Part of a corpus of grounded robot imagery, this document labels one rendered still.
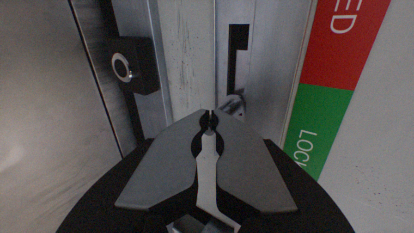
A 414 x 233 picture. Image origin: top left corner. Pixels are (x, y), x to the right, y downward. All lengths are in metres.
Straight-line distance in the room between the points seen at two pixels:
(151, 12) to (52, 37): 0.10
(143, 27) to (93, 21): 0.07
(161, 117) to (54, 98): 0.11
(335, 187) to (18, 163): 0.31
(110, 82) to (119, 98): 0.03
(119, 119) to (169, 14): 0.17
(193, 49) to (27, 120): 0.18
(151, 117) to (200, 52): 0.12
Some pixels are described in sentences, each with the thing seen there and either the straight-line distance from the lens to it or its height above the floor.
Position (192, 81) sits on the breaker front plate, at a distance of 0.20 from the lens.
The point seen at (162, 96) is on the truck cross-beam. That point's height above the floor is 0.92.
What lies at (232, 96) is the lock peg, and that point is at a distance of 0.17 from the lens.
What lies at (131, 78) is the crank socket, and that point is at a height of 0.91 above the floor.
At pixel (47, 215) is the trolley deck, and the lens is 0.31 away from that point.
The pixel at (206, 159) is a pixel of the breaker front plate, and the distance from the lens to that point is 0.25.
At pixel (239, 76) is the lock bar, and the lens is 0.18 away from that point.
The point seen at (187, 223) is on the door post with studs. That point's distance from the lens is 0.40.
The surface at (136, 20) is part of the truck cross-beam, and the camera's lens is 0.22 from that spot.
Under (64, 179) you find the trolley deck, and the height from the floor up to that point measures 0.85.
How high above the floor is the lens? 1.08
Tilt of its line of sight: 29 degrees down
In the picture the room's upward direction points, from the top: 106 degrees clockwise
